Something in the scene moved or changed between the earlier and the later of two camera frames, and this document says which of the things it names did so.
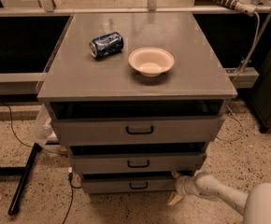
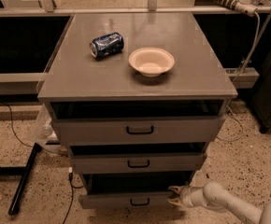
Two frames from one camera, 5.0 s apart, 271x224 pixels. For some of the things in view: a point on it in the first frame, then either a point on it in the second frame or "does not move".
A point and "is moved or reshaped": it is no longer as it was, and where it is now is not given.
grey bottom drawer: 128,186 is moved or reshaped
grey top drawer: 74,130 does not move
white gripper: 182,184 -> 187,196
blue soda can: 106,45 does not move
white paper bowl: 150,61 does not move
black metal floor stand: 17,171 does not move
